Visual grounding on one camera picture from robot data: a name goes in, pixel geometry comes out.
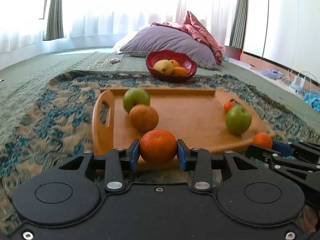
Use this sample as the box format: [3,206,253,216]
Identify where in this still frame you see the green curtain right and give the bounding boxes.
[230,0,248,49]

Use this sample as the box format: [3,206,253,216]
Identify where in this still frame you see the large mottled orange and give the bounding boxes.
[129,104,159,133]

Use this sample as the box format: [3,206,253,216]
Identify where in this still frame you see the green curtain left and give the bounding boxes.
[43,0,64,41]

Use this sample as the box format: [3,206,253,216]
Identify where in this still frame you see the orange fruit in bowl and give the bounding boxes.
[172,66,188,76]
[169,60,180,68]

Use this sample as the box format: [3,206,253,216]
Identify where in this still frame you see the large pale green fruit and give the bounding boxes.
[123,88,150,113]

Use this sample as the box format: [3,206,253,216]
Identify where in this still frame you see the blue cloth on floor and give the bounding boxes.
[304,93,320,113]

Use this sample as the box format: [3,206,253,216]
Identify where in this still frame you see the lavender cloth on floor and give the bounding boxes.
[261,68,284,80]

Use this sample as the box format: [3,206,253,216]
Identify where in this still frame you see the red fruit bowl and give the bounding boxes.
[145,50,197,83]

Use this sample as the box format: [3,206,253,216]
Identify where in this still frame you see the orange fruit in bowl back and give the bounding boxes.
[169,60,180,68]

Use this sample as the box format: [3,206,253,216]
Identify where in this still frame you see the smooth orange mandarin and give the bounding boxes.
[139,129,177,166]

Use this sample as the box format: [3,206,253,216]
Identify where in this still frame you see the paisley patterned throw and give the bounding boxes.
[1,71,319,233]

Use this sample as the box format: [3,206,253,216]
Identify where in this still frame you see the white charger with cables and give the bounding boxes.
[289,70,319,93]

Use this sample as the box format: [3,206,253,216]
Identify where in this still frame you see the green apple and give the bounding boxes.
[225,105,252,136]

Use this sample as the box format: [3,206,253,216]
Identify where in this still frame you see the small tangerine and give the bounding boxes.
[252,133,273,149]
[223,101,235,114]

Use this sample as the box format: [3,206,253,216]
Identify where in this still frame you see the green curtain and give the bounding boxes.
[230,0,248,49]
[43,0,64,41]

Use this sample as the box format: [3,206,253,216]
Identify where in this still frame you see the green quilted bedspread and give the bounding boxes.
[0,45,320,136]

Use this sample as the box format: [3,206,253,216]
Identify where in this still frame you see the white cable on bed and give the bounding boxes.
[87,57,121,70]

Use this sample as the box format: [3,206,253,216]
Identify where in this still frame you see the yellow pear in bowl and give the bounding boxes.
[153,59,174,75]

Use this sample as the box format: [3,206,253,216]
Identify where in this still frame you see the pink blanket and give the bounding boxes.
[151,11,226,64]

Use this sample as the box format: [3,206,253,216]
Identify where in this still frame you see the orange fruit in bowl front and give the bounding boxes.
[172,66,188,76]

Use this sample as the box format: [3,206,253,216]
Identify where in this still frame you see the purple pillow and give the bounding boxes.
[120,25,219,70]

